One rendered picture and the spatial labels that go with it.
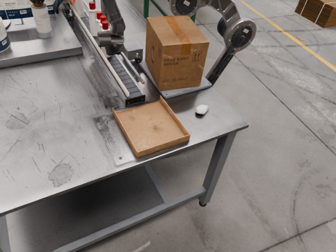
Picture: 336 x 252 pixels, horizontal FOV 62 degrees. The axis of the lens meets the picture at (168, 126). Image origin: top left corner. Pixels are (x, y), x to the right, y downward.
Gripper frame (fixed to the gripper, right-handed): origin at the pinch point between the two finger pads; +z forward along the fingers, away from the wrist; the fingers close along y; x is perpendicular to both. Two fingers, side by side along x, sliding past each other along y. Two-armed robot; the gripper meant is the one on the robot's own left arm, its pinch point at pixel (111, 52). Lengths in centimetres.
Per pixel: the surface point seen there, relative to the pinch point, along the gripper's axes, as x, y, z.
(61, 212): 77, 49, 28
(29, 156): 43, 53, -23
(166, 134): 52, -5, -30
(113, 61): 3.6, -0.9, 4.4
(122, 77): 16.3, 0.2, -6.3
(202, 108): 45, -28, -28
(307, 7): -65, -383, 161
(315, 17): -44, -382, 153
